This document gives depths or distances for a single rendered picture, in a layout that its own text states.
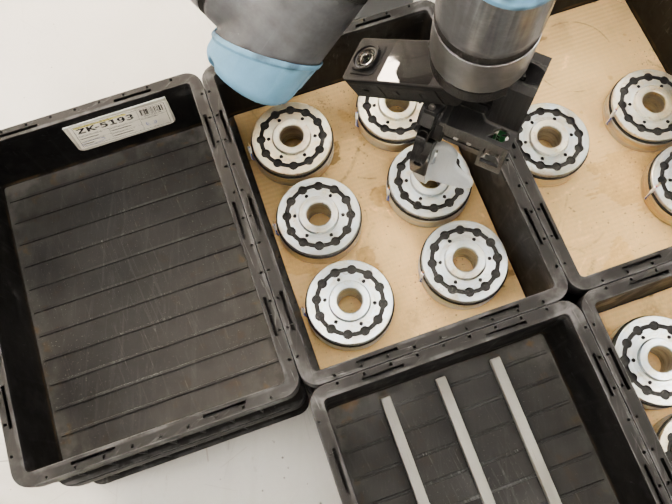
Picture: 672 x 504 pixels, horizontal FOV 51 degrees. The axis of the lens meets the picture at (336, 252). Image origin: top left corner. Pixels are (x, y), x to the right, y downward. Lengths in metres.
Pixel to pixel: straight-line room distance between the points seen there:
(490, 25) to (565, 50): 0.58
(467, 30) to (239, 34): 0.16
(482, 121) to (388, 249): 0.31
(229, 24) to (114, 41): 0.71
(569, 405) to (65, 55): 0.90
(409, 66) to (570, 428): 0.47
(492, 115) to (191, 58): 0.68
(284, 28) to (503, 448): 0.54
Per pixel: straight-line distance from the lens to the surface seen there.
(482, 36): 0.47
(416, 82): 0.58
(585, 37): 1.05
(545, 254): 0.79
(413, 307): 0.85
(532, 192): 0.81
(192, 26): 1.20
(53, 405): 0.90
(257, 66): 0.51
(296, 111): 0.91
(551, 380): 0.86
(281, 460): 0.96
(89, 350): 0.89
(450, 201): 0.86
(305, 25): 0.50
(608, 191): 0.95
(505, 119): 0.58
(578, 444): 0.86
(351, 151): 0.91
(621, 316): 0.90
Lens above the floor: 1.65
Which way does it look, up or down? 72 degrees down
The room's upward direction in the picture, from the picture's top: 3 degrees counter-clockwise
